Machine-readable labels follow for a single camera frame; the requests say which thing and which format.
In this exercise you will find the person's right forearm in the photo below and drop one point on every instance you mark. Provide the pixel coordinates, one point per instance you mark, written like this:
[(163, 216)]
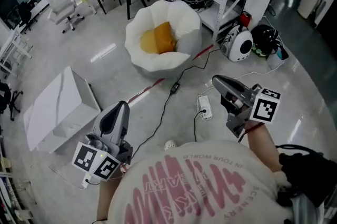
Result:
[(264, 149)]

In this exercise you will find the orange cushion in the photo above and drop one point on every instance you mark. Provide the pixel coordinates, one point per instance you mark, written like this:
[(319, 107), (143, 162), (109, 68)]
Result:
[(164, 38)]

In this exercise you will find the white pink-print t-shirt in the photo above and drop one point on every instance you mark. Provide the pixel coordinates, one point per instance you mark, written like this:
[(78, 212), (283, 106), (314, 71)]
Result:
[(189, 186)]

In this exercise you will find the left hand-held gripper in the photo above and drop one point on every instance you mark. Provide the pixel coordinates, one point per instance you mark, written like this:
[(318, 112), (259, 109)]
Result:
[(84, 158)]

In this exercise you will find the white power strip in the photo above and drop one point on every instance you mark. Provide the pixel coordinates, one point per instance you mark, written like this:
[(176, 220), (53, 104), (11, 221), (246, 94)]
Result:
[(204, 108)]

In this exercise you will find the white round counter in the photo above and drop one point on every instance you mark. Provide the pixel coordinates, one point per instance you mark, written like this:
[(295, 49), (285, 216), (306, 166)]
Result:
[(310, 3)]

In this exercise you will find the red floor tape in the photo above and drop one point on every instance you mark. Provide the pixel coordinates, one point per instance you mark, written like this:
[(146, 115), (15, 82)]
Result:
[(147, 89)]

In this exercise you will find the white pet carrier backpack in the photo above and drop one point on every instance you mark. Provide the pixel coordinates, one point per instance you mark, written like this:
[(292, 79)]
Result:
[(238, 45)]

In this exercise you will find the white office chair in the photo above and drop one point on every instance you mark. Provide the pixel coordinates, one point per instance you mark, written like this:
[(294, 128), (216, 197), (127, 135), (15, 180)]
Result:
[(61, 7)]

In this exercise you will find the person's left forearm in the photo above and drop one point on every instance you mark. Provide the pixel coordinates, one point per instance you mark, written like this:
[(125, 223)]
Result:
[(106, 199)]

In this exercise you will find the black swivel chair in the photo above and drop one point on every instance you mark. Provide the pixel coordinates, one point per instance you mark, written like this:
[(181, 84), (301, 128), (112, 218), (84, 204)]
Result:
[(26, 16)]

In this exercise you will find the red fire extinguisher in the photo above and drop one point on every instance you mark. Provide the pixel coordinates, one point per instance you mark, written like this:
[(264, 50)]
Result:
[(245, 18)]

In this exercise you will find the white beanbag chair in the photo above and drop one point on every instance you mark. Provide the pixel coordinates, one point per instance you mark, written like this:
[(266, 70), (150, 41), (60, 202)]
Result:
[(163, 64)]

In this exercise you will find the white bag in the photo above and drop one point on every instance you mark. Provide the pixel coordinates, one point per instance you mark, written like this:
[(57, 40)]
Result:
[(276, 59)]

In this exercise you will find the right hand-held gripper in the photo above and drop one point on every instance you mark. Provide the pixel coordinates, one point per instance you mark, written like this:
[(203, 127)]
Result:
[(264, 109)]

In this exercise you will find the black office chair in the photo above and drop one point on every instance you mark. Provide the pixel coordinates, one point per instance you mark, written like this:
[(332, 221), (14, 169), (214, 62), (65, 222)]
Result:
[(6, 100)]

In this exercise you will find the white coffee table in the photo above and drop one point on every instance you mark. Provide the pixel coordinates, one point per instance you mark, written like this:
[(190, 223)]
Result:
[(55, 107)]

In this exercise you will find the white clog shoe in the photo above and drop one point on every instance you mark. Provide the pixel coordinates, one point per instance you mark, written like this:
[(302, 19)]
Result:
[(170, 144)]

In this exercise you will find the black power adapter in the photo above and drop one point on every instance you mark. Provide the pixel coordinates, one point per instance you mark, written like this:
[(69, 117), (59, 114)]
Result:
[(175, 88)]

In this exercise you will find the black helmet bag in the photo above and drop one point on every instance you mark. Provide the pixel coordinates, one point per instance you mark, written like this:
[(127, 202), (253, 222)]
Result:
[(264, 38)]

